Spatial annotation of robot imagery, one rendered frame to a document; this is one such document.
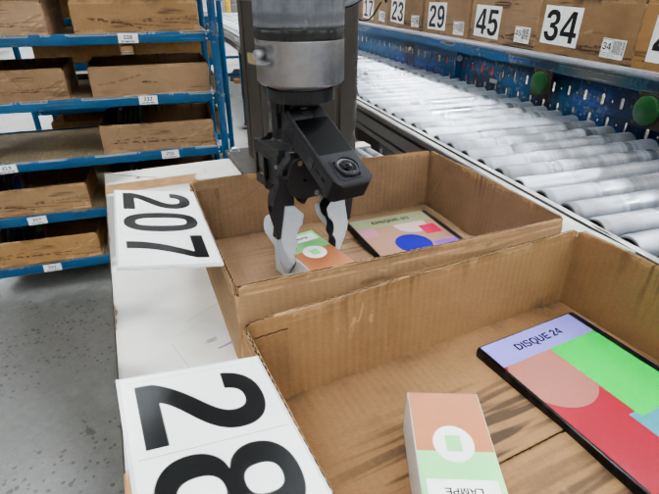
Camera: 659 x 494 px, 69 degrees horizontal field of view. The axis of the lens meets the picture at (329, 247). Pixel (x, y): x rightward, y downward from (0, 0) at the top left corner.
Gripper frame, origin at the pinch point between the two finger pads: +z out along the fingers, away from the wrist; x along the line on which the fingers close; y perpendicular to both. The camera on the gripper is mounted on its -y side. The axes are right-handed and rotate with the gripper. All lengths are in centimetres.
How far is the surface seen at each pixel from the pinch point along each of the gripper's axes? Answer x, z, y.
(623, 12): -117, -23, 33
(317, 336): 9.1, -2.7, -15.4
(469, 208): -26.3, -0.6, -0.6
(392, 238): -14.0, 2.0, 1.8
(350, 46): -27.5, -19.6, 31.7
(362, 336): 4.6, -1.0, -15.9
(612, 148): -90, 5, 13
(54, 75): 11, -3, 147
